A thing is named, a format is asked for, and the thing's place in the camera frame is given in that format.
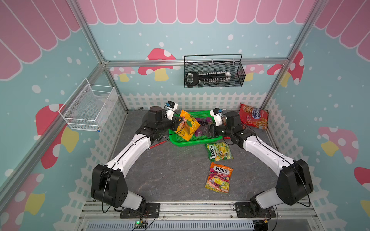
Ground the purple Lot 100 candy bag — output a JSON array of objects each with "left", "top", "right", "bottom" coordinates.
[{"left": 194, "top": 117, "right": 213, "bottom": 137}]

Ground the green Fox's candy bag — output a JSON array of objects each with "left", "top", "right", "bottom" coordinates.
[{"left": 205, "top": 142, "right": 233, "bottom": 162}]

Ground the green plastic basket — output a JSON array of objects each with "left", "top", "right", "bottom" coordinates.
[{"left": 168, "top": 111, "right": 222, "bottom": 147}]

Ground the yellow Lot 100 candy bag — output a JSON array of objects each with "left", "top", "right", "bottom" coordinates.
[{"left": 176, "top": 110, "right": 200, "bottom": 141}]

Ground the orange Fox's candy bag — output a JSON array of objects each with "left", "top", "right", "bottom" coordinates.
[{"left": 205, "top": 162, "right": 233, "bottom": 194}]

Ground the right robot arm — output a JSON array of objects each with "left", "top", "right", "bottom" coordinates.
[{"left": 208, "top": 108, "right": 314, "bottom": 212}]

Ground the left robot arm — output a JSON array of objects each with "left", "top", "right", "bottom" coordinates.
[{"left": 91, "top": 101, "right": 182, "bottom": 214}]

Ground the red candy bag far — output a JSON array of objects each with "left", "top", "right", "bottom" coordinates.
[{"left": 239, "top": 104, "right": 269, "bottom": 130}]

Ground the black socket bit holder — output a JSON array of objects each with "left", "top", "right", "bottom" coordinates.
[{"left": 184, "top": 71, "right": 231, "bottom": 87}]

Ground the small green circuit board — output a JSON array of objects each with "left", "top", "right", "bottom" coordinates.
[{"left": 134, "top": 221, "right": 148, "bottom": 229}]

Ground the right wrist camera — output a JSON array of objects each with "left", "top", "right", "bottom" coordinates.
[{"left": 210, "top": 107, "right": 223, "bottom": 126}]

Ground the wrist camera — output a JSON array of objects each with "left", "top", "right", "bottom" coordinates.
[
  {"left": 164, "top": 101, "right": 178, "bottom": 120},
  {"left": 210, "top": 107, "right": 223, "bottom": 126}
]

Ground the red handled tool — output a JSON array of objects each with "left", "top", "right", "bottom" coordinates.
[{"left": 147, "top": 140, "right": 168, "bottom": 150}]

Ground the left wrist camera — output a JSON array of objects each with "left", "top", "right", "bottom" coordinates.
[{"left": 164, "top": 101, "right": 178, "bottom": 120}]

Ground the black wire wall basket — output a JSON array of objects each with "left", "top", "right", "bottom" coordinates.
[{"left": 184, "top": 54, "right": 246, "bottom": 88}]

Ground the white wire wall basket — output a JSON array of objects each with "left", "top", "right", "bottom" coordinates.
[{"left": 58, "top": 79, "right": 118, "bottom": 132}]

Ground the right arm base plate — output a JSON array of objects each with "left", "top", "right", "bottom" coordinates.
[{"left": 232, "top": 202, "right": 276, "bottom": 219}]

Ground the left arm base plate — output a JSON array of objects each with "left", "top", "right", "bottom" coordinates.
[{"left": 119, "top": 202, "right": 161, "bottom": 219}]

